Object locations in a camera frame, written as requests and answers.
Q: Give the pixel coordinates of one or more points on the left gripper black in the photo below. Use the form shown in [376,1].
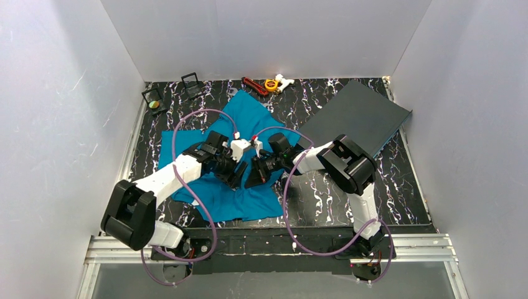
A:
[230,171]

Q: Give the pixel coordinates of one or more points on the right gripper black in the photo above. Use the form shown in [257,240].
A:
[261,170]

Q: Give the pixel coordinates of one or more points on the blue garment cloth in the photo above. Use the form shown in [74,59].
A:
[223,203]

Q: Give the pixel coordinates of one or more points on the round colourful brooch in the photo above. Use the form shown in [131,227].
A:
[154,104]

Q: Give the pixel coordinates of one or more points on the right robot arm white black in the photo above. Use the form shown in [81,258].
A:
[349,166]

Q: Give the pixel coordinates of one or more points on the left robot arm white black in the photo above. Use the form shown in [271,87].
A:
[130,214]

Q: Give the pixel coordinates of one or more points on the red black utility knife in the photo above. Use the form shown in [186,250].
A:
[256,87]

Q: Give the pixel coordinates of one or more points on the yellow tape measure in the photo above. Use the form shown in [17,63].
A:
[271,85]

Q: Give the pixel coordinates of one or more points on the white plastic fitting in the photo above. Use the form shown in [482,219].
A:
[283,83]

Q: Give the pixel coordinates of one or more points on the dark grey flat box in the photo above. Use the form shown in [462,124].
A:
[368,118]

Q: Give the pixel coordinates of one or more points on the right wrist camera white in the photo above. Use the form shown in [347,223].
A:
[257,145]

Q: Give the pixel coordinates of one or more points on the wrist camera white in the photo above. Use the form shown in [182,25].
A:
[257,145]
[238,148]

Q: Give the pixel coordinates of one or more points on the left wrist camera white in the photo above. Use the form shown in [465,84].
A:
[238,148]

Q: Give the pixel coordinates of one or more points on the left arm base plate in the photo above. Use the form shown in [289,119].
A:
[190,247]

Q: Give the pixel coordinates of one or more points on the black frame stand rear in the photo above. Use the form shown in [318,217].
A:
[192,85]

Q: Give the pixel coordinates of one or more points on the black frame stand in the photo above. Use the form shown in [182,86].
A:
[154,94]
[192,85]

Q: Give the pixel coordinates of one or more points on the black frame stand left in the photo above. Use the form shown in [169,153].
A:
[154,94]

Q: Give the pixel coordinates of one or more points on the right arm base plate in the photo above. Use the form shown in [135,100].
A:
[370,253]

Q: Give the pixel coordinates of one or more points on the aluminium rail frame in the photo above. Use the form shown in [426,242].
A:
[321,214]

